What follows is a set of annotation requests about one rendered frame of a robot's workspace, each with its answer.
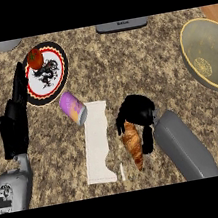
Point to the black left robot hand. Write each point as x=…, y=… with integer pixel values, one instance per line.
x=13, y=124

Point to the dark grey flat appliance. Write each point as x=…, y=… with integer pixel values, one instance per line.
x=121, y=25

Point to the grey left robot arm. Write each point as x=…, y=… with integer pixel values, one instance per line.
x=11, y=189

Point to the golden brown croissant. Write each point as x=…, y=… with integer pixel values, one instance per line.
x=133, y=144

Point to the purple can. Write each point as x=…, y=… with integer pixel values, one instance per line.
x=73, y=107

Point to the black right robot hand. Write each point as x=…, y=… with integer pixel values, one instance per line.
x=138, y=109

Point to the red tomato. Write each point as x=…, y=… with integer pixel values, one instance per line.
x=34, y=58

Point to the pale grey round object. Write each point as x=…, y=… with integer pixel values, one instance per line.
x=6, y=45

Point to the grey bowl with yellow rim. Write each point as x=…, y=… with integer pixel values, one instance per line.
x=206, y=55

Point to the round plate with dragon print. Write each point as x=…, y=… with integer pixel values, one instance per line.
x=49, y=76

